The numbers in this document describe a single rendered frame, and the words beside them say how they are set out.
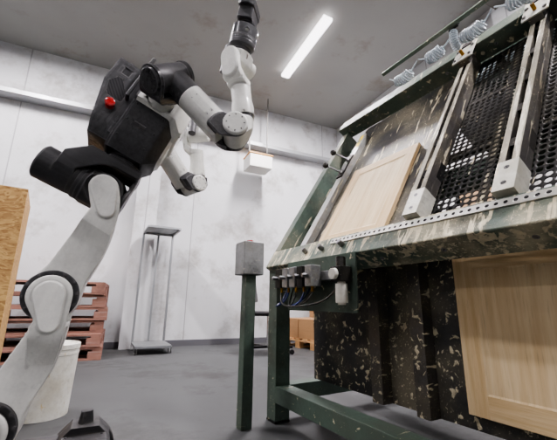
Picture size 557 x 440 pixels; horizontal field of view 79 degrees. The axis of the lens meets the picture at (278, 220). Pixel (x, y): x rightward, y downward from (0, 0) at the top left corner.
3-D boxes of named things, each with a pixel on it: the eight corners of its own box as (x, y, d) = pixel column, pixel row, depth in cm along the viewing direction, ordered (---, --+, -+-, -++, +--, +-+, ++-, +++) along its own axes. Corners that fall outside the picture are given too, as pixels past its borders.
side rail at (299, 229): (287, 262, 206) (274, 251, 203) (352, 146, 257) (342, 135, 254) (292, 261, 201) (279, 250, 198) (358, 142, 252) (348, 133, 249)
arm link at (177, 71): (177, 88, 100) (147, 57, 101) (168, 112, 106) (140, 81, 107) (204, 84, 109) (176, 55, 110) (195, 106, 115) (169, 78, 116)
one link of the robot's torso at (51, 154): (24, 168, 99) (60, 123, 106) (31, 181, 110) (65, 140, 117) (115, 215, 107) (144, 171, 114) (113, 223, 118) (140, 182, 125)
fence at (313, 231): (304, 251, 183) (299, 246, 182) (364, 140, 228) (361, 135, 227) (310, 250, 179) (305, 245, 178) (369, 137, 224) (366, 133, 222)
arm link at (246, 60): (245, 30, 108) (237, 64, 108) (263, 49, 117) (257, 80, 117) (219, 35, 114) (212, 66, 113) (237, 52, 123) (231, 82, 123)
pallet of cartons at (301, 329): (340, 340, 563) (338, 300, 578) (376, 347, 482) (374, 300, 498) (276, 343, 515) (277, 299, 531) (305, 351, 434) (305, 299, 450)
